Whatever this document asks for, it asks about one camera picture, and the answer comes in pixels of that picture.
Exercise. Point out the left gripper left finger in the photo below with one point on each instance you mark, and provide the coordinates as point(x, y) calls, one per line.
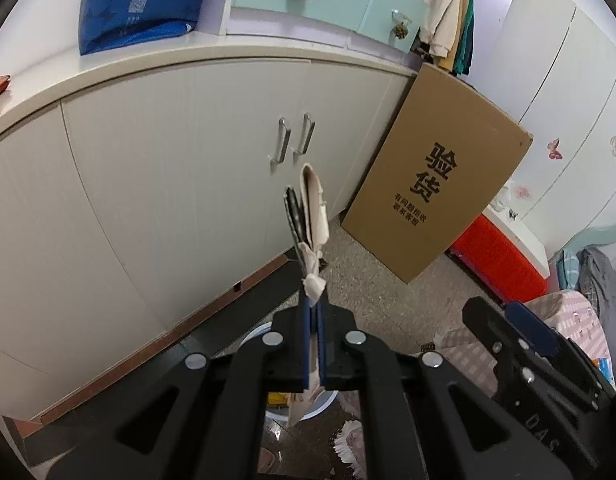
point(204, 419)

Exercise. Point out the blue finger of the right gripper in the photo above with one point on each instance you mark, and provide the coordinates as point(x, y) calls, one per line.
point(541, 337)

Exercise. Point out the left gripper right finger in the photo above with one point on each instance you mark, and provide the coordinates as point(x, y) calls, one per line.
point(421, 418)

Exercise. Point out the pink checkered tablecloth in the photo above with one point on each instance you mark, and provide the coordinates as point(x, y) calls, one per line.
point(568, 313)

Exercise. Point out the grey folded blanket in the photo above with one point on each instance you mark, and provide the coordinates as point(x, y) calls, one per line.
point(597, 281)

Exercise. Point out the red white storage box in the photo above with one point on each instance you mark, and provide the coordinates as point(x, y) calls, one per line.
point(497, 263)

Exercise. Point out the large cardboard box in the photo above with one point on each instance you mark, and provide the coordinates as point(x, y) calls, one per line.
point(448, 154)

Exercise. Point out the cream base cabinet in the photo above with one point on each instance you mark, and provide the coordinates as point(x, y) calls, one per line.
point(138, 186)

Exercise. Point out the hanging clothes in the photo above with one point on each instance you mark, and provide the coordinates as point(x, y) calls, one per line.
point(442, 30)

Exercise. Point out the mint drawer unit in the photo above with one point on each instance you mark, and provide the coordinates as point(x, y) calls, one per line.
point(323, 2)

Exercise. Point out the blue shopping bag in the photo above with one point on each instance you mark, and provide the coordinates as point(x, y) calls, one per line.
point(112, 24)

